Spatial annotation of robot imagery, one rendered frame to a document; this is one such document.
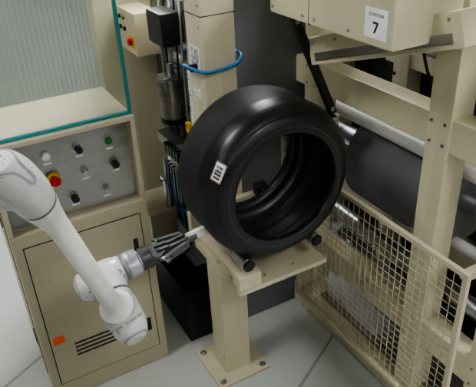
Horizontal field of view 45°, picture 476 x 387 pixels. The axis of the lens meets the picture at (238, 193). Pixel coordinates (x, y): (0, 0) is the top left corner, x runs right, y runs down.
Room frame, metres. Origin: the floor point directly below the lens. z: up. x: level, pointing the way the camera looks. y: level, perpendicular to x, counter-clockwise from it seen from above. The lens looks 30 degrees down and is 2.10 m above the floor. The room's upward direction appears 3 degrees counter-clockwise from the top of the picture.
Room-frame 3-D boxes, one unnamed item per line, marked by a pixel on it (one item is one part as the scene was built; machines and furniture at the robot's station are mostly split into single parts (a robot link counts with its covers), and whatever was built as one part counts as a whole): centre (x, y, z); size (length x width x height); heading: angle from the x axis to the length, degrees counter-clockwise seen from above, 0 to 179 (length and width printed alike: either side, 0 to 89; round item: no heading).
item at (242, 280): (1.71, 0.06, 0.84); 0.36 x 0.09 x 0.06; 28
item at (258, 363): (1.99, 0.07, 0.01); 0.27 x 0.27 x 0.02; 28
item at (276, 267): (1.78, -0.07, 0.80); 0.37 x 0.36 x 0.02; 118
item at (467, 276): (1.73, -0.47, 0.65); 0.90 x 0.02 x 0.70; 28
